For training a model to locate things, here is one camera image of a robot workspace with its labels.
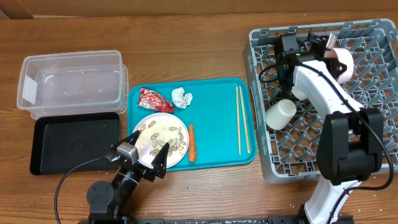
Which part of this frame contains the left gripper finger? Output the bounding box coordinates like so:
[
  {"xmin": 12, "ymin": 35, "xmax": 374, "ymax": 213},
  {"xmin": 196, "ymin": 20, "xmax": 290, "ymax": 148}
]
[
  {"xmin": 110, "ymin": 130, "xmax": 141, "ymax": 152},
  {"xmin": 151, "ymin": 143, "xmax": 170, "ymax": 170}
]

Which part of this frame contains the pink bowl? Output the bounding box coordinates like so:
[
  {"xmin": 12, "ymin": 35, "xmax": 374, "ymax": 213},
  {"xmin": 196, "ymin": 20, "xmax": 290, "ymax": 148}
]
[{"xmin": 333, "ymin": 48, "xmax": 354, "ymax": 84}]

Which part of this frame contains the orange carrot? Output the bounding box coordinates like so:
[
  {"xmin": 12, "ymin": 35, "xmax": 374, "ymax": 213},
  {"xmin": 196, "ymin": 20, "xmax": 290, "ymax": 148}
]
[{"xmin": 188, "ymin": 123, "xmax": 197, "ymax": 163}]

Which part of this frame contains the white cup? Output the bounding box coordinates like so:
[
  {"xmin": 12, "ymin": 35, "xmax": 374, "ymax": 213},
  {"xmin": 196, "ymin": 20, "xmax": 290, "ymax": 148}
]
[{"xmin": 266, "ymin": 99, "xmax": 297, "ymax": 130}]

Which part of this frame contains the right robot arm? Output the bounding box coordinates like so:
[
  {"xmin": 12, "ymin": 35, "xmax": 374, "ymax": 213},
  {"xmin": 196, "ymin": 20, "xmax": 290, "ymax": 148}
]
[{"xmin": 273, "ymin": 34, "xmax": 385, "ymax": 223}]

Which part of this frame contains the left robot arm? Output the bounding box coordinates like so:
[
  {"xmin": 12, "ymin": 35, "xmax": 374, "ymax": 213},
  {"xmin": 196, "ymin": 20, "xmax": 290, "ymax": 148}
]
[{"xmin": 86, "ymin": 131, "xmax": 170, "ymax": 223}]

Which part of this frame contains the grey dishwasher rack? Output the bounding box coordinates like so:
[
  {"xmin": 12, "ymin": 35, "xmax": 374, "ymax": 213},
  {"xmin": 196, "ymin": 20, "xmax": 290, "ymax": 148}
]
[{"xmin": 243, "ymin": 19, "xmax": 397, "ymax": 184}]

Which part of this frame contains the white plate with peanuts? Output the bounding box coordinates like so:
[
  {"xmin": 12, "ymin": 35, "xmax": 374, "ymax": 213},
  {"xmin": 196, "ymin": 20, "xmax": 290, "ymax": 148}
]
[{"xmin": 134, "ymin": 113, "xmax": 190, "ymax": 168}]

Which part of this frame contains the red snack wrapper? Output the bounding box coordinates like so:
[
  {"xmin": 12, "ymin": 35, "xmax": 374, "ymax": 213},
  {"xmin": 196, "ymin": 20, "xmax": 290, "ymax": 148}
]
[{"xmin": 137, "ymin": 88, "xmax": 174, "ymax": 113}]

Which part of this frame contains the crumpled white tissue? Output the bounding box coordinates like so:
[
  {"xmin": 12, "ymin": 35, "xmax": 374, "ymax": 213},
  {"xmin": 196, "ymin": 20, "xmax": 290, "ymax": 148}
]
[{"xmin": 172, "ymin": 87, "xmax": 193, "ymax": 109}]

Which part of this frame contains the clear plastic bin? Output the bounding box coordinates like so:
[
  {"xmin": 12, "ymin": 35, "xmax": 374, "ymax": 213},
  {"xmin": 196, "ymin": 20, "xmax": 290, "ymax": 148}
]
[{"xmin": 16, "ymin": 50, "xmax": 129, "ymax": 119}]

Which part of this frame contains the black tray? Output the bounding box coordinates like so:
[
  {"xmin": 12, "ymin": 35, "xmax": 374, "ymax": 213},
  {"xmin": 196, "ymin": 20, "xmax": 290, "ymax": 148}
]
[{"xmin": 30, "ymin": 112, "xmax": 120, "ymax": 175}]

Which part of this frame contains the teal serving tray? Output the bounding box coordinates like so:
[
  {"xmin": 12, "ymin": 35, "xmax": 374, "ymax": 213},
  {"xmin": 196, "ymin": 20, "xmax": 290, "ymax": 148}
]
[{"xmin": 127, "ymin": 78, "xmax": 257, "ymax": 171}]

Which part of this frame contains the right wooden chopstick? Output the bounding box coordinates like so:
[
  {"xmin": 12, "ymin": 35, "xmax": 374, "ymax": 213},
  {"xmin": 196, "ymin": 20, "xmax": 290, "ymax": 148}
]
[{"xmin": 239, "ymin": 86, "xmax": 251, "ymax": 154}]

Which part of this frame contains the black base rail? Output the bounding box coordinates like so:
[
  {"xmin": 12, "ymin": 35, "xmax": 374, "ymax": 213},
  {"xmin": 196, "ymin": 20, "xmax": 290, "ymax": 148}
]
[{"xmin": 131, "ymin": 215, "xmax": 305, "ymax": 224}]

